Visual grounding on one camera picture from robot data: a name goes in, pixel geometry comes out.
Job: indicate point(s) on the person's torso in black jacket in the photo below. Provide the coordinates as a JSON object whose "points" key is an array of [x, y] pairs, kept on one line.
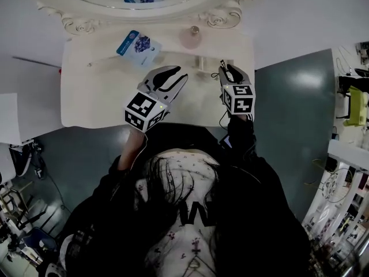
{"points": [[253, 212]]}

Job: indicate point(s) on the small screen device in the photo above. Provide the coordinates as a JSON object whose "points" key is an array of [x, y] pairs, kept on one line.
{"points": [[226, 141]]}

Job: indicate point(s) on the small white board table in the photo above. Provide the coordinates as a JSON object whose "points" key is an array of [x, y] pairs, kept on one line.
{"points": [[10, 117]]}

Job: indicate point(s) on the white ornate dressing table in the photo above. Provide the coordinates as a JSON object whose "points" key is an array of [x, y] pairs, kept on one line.
{"points": [[95, 97]]}

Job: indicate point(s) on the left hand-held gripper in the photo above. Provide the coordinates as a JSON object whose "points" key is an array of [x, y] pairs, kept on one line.
{"points": [[144, 111]]}

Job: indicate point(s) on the small white drawer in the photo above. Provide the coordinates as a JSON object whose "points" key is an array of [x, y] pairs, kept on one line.
{"points": [[201, 63]]}

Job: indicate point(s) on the blue face mask packet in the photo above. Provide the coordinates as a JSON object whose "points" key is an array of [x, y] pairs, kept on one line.
{"points": [[138, 46]]}

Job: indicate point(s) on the pink glass perfume bottle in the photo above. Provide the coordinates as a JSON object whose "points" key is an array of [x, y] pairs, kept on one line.
{"points": [[191, 37]]}

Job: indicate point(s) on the large white board table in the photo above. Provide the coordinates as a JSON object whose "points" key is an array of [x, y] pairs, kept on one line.
{"points": [[34, 102]]}

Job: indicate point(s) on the person's left forearm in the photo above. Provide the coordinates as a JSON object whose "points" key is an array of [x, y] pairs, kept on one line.
{"points": [[132, 151]]}

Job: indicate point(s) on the person's right forearm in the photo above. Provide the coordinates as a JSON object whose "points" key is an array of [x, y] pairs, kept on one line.
{"points": [[242, 134]]}

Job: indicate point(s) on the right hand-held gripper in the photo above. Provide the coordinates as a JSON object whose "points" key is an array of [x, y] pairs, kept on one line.
{"points": [[240, 98]]}

